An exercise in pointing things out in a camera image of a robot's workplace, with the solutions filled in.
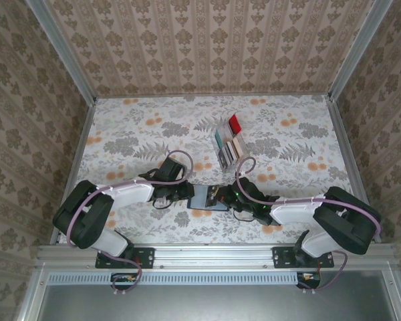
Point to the navy leather card holder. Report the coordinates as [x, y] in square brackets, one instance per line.
[200, 197]

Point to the dark credit card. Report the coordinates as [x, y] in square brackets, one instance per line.
[212, 195]

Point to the grey black credit card stack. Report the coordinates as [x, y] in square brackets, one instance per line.
[224, 157]

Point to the white credit card stack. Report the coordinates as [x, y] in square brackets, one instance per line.
[230, 151]

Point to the peach credit card stack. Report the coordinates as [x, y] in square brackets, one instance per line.
[238, 147]

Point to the teal credit card stack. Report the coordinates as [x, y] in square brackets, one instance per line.
[218, 138]

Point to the clear acrylic card organizer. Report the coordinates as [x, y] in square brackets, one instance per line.
[225, 133]

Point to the red credit card stack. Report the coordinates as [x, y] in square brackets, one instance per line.
[234, 123]

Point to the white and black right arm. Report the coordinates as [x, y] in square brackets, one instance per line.
[294, 210]

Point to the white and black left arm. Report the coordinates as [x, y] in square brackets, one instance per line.
[130, 195]

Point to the floral patterned table cover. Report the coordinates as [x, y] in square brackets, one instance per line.
[153, 113]

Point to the black connector with orange plug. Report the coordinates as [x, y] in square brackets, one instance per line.
[123, 279]
[309, 279]

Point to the grey metal sheet panel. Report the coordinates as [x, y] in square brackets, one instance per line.
[220, 304]

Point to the aluminium front rail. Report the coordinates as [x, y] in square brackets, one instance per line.
[214, 255]

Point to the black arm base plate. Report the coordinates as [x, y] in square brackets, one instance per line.
[282, 257]
[143, 257]

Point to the aluminium side rail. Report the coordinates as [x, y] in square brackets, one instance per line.
[74, 160]
[352, 167]

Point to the aluminium corner post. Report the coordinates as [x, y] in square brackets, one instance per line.
[361, 50]
[60, 50]

